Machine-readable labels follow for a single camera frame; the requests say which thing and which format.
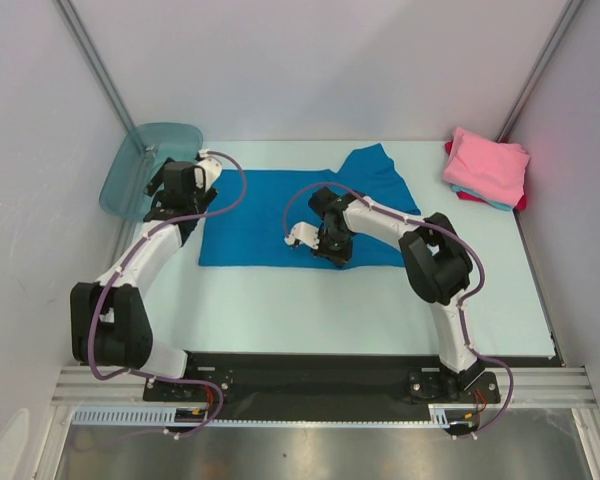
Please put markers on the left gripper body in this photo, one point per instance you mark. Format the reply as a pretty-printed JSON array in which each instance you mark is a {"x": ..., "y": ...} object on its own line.
[{"x": 200, "y": 199}]

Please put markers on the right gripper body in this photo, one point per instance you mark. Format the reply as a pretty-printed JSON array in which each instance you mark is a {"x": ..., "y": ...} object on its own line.
[{"x": 333, "y": 248}]

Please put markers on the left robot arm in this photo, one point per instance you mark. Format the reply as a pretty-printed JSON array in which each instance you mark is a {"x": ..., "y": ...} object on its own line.
[{"x": 109, "y": 322}]

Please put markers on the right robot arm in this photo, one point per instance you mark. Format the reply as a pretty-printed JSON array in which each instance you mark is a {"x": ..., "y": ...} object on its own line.
[{"x": 437, "y": 262}]

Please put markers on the teal translucent plastic bin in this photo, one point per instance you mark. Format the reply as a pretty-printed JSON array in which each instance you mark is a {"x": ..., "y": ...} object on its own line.
[{"x": 139, "y": 158}]

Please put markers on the light blue folded t-shirt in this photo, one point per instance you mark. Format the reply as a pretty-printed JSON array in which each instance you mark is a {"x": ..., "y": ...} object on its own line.
[{"x": 465, "y": 194}]

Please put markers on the pink folded t-shirt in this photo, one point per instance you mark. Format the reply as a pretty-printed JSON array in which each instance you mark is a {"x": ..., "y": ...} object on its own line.
[{"x": 485, "y": 165}]

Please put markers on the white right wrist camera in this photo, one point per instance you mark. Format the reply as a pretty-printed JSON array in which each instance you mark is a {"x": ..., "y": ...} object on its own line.
[{"x": 303, "y": 233}]

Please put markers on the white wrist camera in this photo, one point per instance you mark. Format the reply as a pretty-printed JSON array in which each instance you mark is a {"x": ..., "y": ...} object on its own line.
[
  {"x": 207, "y": 170},
  {"x": 303, "y": 233}
]

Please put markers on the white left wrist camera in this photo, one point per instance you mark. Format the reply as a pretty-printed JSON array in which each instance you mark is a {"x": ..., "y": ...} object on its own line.
[{"x": 207, "y": 170}]

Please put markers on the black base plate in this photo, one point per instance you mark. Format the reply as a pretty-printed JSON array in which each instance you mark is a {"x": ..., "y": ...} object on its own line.
[{"x": 335, "y": 387}]

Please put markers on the left aluminium frame post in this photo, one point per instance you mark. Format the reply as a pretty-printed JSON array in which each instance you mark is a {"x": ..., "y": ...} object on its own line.
[{"x": 88, "y": 49}]

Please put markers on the aluminium frame post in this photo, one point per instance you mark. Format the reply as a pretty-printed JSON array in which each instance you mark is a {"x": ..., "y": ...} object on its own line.
[
  {"x": 88, "y": 49},
  {"x": 557, "y": 36}
]

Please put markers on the aluminium front rail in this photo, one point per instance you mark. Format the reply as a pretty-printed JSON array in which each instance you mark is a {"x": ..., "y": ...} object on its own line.
[{"x": 550, "y": 388}]

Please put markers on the white slotted cable duct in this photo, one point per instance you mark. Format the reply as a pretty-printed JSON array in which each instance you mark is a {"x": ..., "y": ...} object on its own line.
[{"x": 175, "y": 417}]

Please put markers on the right aluminium frame post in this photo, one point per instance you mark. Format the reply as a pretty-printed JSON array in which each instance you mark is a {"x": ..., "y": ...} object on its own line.
[{"x": 557, "y": 36}]

